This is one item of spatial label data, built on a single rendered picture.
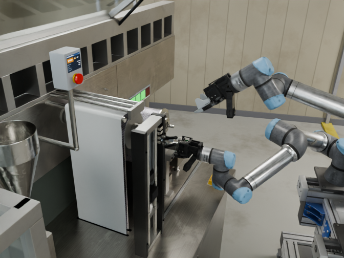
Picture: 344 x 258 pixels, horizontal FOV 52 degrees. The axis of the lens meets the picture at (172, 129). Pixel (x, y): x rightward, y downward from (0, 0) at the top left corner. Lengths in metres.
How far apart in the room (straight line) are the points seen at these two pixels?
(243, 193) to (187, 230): 0.29
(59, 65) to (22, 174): 0.30
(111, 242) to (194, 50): 3.32
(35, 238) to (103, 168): 0.78
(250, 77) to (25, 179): 0.84
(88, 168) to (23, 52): 0.48
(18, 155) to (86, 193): 0.61
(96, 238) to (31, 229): 0.93
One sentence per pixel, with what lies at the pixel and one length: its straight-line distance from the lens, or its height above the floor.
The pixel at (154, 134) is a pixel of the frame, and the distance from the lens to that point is 1.20.
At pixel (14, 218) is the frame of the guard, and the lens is 0.57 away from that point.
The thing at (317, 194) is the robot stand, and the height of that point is 0.74.
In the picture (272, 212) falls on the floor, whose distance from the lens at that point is 3.14.
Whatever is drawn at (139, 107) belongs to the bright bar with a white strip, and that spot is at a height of 1.44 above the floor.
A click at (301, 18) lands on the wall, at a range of 4.43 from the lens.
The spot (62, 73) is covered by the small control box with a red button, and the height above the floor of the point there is 1.66.
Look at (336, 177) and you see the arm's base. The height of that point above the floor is 0.86.
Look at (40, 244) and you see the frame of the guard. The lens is 0.63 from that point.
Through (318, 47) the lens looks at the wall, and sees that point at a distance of 4.53.
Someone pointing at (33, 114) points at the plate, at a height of 1.41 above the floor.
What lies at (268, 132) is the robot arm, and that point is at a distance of 1.80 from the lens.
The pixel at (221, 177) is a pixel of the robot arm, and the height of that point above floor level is 1.04.
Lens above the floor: 1.95
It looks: 27 degrees down
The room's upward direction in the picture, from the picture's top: 2 degrees clockwise
